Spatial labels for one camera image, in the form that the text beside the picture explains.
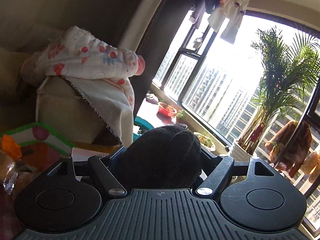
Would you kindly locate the white planter with sprouts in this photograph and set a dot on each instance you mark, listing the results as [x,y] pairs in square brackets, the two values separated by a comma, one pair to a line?
[205,142]

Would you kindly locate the black plush toy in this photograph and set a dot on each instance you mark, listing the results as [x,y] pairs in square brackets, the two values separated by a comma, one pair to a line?
[166,157]

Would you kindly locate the colourful play mat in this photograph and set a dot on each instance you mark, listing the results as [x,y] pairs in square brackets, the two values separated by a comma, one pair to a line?
[30,149]

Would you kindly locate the potted palm plant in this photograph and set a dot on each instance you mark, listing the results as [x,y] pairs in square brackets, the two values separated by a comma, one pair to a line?
[289,71]

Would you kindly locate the hanging laundry clothes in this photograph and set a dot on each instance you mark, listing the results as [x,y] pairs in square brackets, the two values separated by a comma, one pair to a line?
[220,10]

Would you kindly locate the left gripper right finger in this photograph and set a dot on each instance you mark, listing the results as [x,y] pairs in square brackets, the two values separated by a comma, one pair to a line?
[218,170]

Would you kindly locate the teal plastic basin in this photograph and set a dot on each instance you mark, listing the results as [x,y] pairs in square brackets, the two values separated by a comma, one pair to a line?
[140,127]

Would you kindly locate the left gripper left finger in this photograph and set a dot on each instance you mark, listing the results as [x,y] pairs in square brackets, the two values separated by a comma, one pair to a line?
[102,177]

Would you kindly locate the red bowl on sill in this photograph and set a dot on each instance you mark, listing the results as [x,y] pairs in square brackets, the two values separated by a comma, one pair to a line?
[166,110]

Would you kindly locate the floral baby blanket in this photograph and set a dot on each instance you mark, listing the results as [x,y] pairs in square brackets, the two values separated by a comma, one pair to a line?
[99,72]

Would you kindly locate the brown hanging garment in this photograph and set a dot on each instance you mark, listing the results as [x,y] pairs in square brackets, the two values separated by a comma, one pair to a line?
[293,146]

